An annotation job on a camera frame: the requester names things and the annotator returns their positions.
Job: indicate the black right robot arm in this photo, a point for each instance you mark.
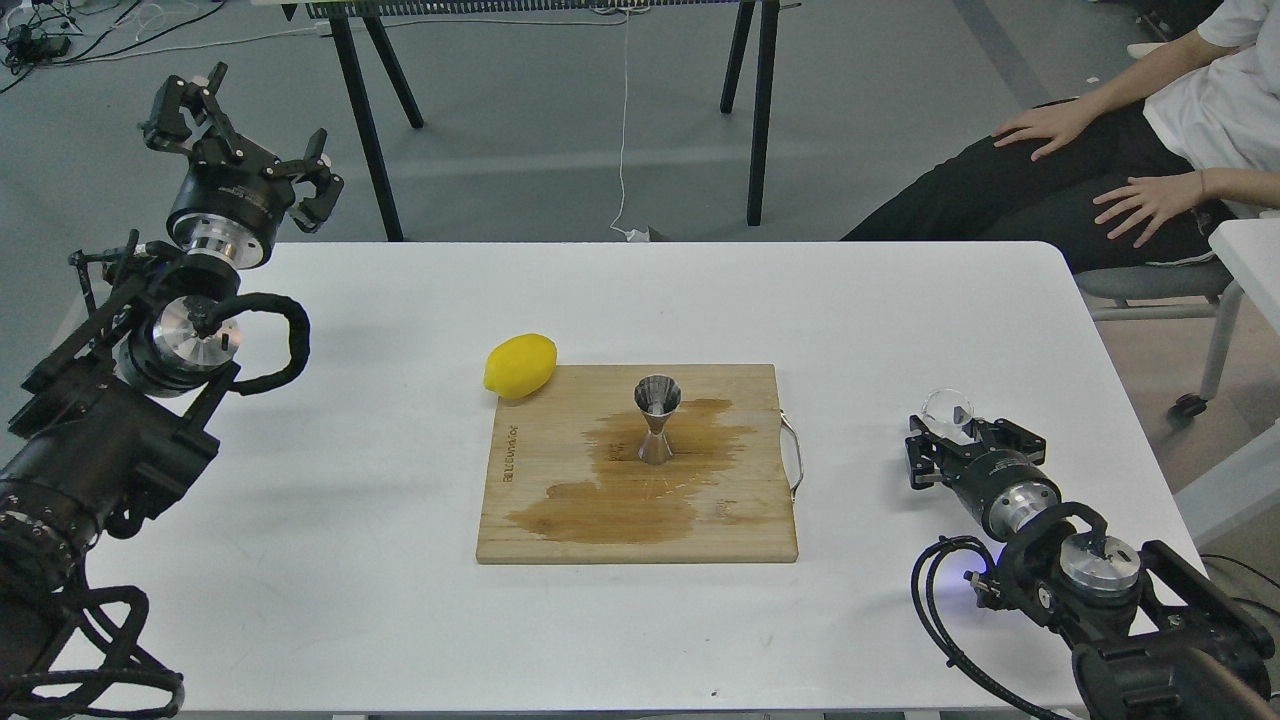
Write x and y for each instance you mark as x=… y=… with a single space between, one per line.
x=1150 y=636

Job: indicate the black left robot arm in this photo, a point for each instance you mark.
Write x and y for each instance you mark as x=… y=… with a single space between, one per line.
x=115 y=428

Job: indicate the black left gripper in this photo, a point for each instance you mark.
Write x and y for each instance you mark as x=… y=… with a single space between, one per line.
x=222 y=206

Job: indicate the yellow lemon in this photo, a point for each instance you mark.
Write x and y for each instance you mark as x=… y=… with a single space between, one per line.
x=520 y=366

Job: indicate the seated person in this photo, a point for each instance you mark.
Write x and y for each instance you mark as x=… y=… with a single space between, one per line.
x=1139 y=171

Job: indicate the black trestle table legs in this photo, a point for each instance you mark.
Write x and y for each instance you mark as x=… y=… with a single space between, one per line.
x=583 y=118

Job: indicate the clear glass cup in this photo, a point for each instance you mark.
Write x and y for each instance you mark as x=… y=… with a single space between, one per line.
x=948 y=413

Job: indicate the wooden cutting board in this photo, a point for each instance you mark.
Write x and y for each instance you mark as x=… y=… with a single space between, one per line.
x=565 y=482

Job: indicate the grey chair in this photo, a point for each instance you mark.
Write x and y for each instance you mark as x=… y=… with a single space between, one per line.
x=1206 y=290

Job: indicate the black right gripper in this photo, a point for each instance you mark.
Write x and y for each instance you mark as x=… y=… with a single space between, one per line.
x=1002 y=484

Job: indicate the steel jigger measuring cup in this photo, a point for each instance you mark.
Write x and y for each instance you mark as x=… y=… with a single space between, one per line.
x=657 y=397

